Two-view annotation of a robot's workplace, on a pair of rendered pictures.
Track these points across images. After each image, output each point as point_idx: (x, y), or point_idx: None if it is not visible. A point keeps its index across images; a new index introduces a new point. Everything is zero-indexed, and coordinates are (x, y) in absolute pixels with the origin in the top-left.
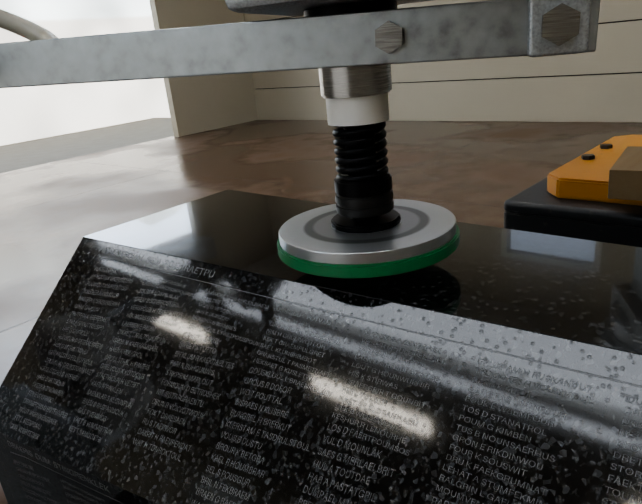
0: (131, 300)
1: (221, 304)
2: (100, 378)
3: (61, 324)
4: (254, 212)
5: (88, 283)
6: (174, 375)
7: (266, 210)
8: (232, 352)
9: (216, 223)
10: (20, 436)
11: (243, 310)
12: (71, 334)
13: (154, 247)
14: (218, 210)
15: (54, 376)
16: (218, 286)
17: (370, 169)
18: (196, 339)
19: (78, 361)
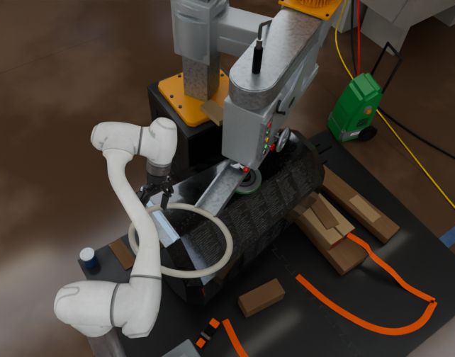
0: (213, 230)
1: (234, 210)
2: (224, 245)
3: (200, 252)
4: (186, 194)
5: (197, 240)
6: (238, 227)
7: (187, 190)
8: (244, 214)
9: (191, 204)
10: (217, 271)
11: (239, 207)
12: (205, 250)
13: (204, 219)
14: (177, 202)
15: (212, 258)
16: (230, 209)
17: None
18: (236, 219)
19: (215, 250)
